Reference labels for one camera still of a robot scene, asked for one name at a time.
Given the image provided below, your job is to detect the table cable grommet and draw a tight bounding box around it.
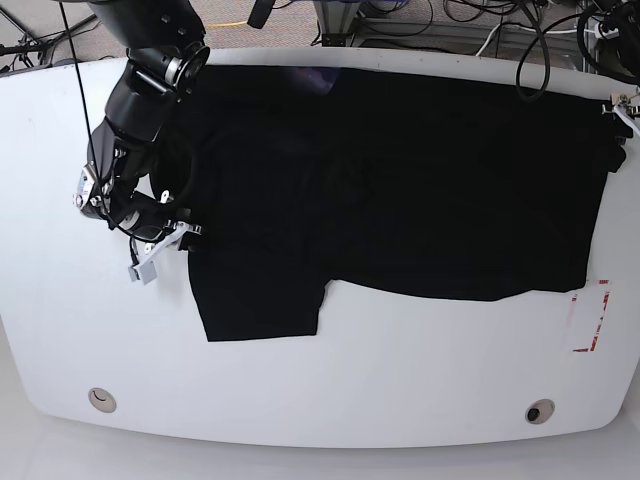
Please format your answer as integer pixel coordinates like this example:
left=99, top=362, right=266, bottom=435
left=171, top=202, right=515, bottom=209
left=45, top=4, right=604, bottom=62
left=88, top=388, right=117, bottom=414
left=525, top=399, right=555, bottom=425

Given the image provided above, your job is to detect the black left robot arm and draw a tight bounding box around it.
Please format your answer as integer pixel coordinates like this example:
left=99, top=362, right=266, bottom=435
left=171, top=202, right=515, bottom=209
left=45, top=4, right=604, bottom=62
left=576, top=1, right=639, bottom=86

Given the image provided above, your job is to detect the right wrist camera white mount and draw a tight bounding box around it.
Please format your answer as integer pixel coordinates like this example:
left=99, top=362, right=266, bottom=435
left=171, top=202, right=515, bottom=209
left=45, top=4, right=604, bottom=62
left=128, top=220, right=202, bottom=285

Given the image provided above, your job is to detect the white power strip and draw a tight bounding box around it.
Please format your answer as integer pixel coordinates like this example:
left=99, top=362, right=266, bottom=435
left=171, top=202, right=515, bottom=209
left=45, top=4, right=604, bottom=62
left=594, top=28, right=619, bottom=39

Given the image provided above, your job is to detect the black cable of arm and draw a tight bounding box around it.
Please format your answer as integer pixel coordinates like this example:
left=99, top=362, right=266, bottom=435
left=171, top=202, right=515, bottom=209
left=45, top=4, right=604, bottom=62
left=149, top=139, right=199, bottom=206
left=514, top=0, right=601, bottom=104

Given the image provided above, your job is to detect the left table cable grommet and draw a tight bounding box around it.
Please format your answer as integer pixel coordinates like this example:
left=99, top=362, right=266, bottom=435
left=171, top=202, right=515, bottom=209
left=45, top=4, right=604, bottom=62
left=88, top=388, right=117, bottom=414

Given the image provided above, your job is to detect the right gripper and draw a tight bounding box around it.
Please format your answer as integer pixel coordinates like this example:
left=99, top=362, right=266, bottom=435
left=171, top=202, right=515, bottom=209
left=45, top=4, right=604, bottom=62
left=109, top=209, right=173, bottom=248

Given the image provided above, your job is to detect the red tape rectangle marking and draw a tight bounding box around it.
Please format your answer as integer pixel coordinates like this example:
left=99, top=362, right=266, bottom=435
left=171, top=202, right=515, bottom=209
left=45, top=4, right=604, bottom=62
left=567, top=280, right=612, bottom=353

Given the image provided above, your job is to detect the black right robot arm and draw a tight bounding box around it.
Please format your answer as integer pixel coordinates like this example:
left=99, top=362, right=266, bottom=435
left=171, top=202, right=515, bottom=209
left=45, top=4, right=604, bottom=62
left=74, top=1, right=210, bottom=243

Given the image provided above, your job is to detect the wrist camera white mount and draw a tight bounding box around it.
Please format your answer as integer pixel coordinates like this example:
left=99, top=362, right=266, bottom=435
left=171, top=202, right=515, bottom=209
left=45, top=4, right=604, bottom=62
left=602, top=91, right=639, bottom=136
left=128, top=220, right=202, bottom=285

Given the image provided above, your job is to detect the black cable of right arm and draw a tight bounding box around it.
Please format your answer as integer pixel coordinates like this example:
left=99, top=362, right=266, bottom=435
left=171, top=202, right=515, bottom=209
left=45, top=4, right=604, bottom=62
left=149, top=139, right=199, bottom=206

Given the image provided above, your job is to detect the white cable on floor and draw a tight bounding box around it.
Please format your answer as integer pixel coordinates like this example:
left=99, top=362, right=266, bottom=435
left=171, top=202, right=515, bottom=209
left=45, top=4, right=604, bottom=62
left=474, top=22, right=561, bottom=57

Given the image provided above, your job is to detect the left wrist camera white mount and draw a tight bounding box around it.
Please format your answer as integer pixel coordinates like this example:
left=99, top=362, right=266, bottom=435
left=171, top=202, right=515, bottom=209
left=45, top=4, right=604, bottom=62
left=602, top=91, right=639, bottom=136

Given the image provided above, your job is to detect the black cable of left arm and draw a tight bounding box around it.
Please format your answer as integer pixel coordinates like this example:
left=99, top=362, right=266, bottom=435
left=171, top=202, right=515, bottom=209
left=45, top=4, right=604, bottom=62
left=514, top=0, right=601, bottom=104

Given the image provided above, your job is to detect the right table cable grommet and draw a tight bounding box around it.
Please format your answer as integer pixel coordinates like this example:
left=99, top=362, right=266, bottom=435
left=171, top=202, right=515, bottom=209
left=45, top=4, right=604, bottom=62
left=525, top=399, right=555, bottom=425

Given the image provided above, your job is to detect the aluminium frame post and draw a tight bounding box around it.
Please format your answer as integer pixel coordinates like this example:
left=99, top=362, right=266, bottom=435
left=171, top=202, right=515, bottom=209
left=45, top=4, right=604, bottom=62
left=313, top=1, right=362, bottom=47

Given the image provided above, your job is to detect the black tripod stand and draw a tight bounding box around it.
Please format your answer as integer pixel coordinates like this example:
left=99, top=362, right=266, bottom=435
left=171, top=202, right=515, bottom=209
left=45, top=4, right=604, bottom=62
left=1, top=0, right=99, bottom=74

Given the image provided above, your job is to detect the black T-shirt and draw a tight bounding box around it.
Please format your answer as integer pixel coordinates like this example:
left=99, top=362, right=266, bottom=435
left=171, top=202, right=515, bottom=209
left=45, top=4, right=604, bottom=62
left=150, top=66, right=631, bottom=342

